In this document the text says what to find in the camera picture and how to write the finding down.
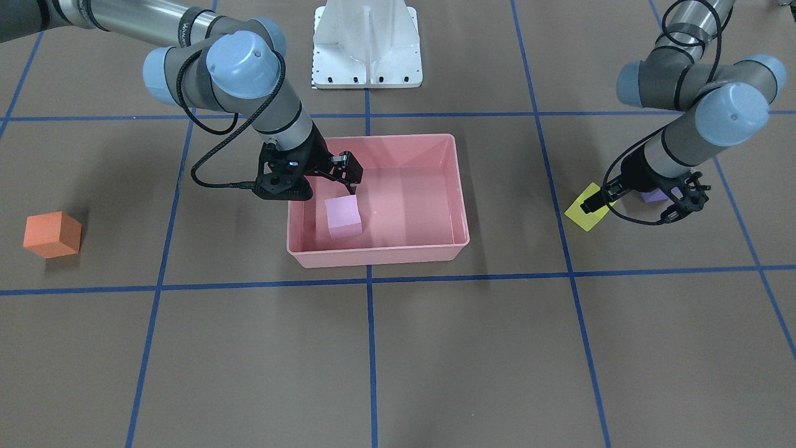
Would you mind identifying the purple foam block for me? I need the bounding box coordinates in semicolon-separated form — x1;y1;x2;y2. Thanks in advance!
640;189;669;203

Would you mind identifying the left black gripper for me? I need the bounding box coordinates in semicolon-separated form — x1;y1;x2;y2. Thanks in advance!
581;148;659;213

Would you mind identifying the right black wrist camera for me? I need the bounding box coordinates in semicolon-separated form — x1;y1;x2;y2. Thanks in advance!
251;142;313;201

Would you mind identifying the light pink foam block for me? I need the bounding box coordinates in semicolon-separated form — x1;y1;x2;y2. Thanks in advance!
324;195;364;239

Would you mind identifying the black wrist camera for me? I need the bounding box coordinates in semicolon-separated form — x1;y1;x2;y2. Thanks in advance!
251;142;313;201
659;171;713;224

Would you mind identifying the white camera stand base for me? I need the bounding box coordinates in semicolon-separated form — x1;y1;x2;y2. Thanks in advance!
311;1;423;89

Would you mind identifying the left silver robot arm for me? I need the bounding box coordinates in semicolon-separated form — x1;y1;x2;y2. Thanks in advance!
577;1;787;225

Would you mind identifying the pink plastic bin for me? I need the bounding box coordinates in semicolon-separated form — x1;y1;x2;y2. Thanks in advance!
286;134;470;268

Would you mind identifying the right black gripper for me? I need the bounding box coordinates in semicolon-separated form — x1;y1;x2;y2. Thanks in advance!
274;134;364;195

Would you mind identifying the yellow foam block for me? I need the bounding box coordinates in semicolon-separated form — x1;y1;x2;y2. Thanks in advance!
565;182;609;232

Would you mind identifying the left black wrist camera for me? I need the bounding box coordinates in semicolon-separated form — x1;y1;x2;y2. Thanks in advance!
659;171;713;224

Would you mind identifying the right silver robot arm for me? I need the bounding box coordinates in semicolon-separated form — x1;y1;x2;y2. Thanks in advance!
1;1;363;201

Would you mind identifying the orange foam block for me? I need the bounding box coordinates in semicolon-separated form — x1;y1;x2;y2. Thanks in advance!
23;212;82;259

